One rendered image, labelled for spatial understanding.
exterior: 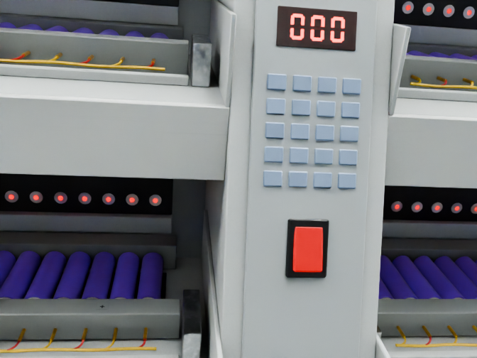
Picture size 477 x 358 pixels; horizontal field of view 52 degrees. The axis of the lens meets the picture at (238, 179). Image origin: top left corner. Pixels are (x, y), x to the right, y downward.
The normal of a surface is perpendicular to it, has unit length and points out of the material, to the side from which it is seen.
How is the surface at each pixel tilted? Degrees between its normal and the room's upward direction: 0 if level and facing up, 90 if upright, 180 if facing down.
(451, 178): 110
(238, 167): 90
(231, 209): 90
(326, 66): 90
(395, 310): 20
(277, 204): 90
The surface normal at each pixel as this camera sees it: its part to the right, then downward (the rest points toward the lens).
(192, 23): 0.13, 0.06
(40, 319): 0.11, 0.39
